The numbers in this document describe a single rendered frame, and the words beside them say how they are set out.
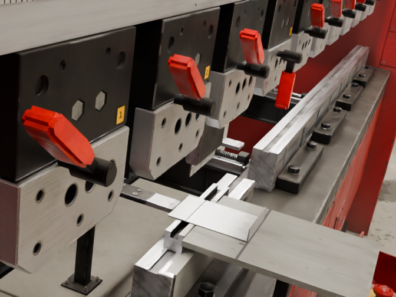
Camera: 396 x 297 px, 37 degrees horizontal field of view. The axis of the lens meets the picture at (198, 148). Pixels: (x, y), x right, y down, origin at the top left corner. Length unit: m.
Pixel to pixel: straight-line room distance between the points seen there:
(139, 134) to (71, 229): 0.14
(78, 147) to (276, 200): 0.98
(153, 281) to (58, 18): 0.52
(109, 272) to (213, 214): 1.65
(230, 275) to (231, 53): 0.38
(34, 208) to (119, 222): 2.50
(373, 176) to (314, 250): 2.25
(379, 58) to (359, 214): 0.82
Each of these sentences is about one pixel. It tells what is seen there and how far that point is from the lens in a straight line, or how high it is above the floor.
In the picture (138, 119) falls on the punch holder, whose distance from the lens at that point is 0.57.
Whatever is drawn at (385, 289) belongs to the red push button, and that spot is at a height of 0.81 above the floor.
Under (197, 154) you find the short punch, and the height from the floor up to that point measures 1.12.
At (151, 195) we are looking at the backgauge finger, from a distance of 0.95.
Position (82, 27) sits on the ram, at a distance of 0.43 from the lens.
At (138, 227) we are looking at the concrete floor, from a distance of 2.90.
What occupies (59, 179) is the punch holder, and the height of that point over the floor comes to 1.24.
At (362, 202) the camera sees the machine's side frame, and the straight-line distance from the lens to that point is 3.19.
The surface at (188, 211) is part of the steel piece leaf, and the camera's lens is 0.93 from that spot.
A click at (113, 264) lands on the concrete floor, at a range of 2.61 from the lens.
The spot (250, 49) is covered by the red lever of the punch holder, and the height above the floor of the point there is 1.29.
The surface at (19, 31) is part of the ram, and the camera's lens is 0.37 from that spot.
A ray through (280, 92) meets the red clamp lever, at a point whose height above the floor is 1.18.
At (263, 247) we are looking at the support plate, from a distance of 0.88.
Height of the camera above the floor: 1.43
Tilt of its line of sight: 21 degrees down
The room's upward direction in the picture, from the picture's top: 9 degrees clockwise
